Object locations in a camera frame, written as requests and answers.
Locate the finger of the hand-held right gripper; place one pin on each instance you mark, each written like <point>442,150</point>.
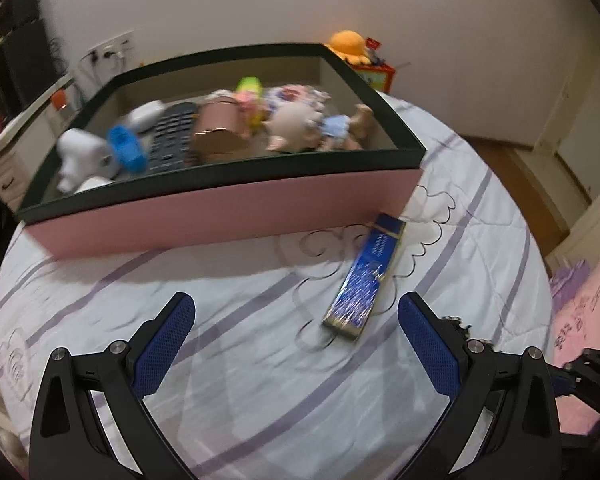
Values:
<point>587,377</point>

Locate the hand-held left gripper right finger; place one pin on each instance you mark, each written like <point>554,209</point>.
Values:
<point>427,345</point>

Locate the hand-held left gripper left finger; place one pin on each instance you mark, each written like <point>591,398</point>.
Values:
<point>162,345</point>

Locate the long blue gold box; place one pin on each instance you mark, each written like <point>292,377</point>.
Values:
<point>365,275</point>

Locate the pink box with dark rim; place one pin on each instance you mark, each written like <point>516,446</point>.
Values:
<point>230,215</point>

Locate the blue packet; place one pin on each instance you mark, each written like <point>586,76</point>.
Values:
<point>127,149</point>

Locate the white nail lamp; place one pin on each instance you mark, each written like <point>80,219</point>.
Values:
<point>82,157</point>

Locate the small white case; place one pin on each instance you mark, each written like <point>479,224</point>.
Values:
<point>145,115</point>

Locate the rabbit plush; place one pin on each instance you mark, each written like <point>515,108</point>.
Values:
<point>340,127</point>

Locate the cream pig plush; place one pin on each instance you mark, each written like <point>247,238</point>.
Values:
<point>292,127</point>

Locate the pink pillow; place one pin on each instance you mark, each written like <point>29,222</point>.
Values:
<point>587,320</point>

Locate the white cabinet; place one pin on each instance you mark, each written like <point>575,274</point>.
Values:
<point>595,230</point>

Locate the black remote control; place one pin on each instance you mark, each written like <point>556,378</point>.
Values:
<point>170,135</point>

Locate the rose gold cylinder tin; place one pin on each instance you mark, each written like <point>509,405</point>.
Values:
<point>220,132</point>

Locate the white door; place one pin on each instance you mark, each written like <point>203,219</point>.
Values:
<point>580,150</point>

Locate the white desk with drawers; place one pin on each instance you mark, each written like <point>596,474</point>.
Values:
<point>15,160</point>

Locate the clear bottle with orange cap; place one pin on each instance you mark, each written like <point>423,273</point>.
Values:
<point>60,105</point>

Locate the red printed box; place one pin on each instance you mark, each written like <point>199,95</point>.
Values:
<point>377,75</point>

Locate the floral printed pouch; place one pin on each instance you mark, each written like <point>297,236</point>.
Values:
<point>297,94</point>

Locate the black computer tower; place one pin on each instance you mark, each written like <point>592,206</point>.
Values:
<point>25,67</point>

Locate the orange octopus plush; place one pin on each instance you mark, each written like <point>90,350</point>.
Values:
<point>347,44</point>

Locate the white wall outlet strip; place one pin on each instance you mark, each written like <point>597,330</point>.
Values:
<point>111,45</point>

